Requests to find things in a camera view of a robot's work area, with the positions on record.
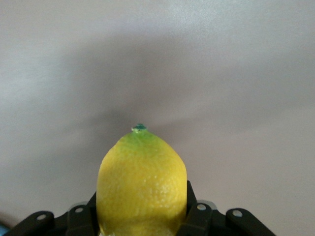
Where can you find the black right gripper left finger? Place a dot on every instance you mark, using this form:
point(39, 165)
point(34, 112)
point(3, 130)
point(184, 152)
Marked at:
point(78, 221)

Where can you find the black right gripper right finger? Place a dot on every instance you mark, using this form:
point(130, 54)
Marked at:
point(199, 221)

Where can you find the yellow lemon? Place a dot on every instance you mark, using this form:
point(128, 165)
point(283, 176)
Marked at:
point(141, 186)

